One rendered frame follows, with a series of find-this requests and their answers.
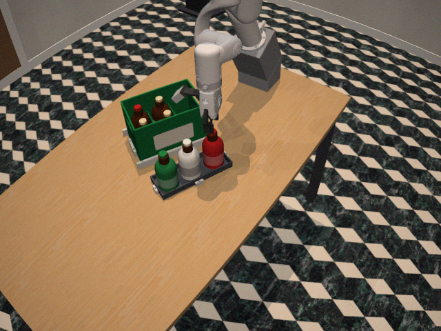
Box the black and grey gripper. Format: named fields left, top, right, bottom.
left=196, top=85, right=222, bottom=134

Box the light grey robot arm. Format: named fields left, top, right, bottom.
left=172, top=0, right=267, bottom=103

